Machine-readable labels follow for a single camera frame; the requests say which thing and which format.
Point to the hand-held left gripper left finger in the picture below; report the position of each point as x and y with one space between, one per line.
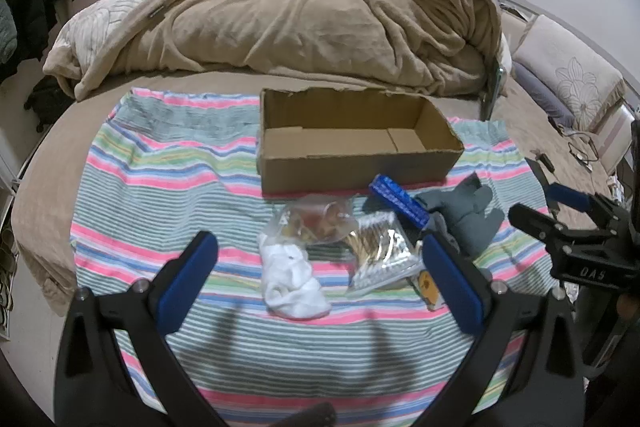
192 272

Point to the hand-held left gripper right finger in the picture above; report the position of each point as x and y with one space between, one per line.
452 282

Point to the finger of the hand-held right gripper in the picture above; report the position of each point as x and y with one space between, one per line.
535 219
567 197

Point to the cartoon print tissue pack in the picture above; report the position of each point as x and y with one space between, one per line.
427 289

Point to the cotton swab bag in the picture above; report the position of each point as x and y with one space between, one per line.
380 252

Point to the blue tissue packet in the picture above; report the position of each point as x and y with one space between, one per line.
400 202

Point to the white socks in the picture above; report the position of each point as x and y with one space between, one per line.
292 282

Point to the clear snack bag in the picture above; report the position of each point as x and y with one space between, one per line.
320 222

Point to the brown cardboard box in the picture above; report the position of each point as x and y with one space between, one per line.
300 167

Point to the small black object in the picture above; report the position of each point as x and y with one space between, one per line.
542 161

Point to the white cushion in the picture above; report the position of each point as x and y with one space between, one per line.
615 137

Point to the striped cloth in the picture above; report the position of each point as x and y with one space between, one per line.
150 187

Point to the grey blue pillow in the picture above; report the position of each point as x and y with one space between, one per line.
542 99

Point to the floral pillow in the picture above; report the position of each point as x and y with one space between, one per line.
565 67

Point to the bed with beige sheet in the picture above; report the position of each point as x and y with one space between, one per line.
75 127

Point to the black bag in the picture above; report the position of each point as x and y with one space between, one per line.
47 102

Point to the white patterned quilt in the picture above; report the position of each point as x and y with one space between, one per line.
95 27

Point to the beige fleece blanket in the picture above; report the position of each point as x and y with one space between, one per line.
300 22

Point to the grey quilted garment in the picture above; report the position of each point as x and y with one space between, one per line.
6 37

